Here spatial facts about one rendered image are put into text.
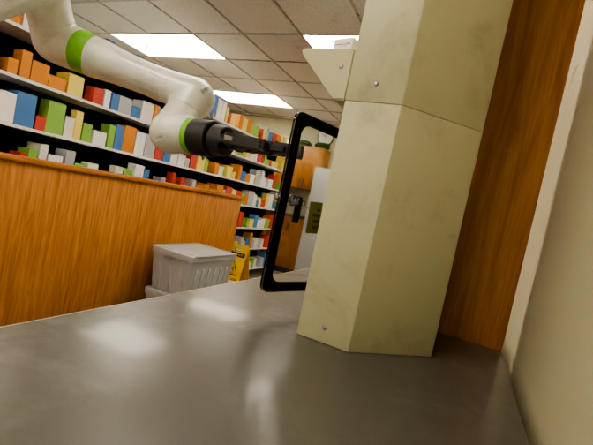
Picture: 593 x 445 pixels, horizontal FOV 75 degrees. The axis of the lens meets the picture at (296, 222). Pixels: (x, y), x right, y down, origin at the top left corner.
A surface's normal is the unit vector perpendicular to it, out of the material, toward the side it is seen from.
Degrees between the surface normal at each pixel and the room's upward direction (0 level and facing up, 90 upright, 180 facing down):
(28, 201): 90
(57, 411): 0
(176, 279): 96
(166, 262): 96
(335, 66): 90
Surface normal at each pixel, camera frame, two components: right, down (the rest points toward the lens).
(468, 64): 0.34, 0.12
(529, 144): -0.40, -0.04
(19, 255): 0.89, 0.21
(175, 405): 0.20, -0.98
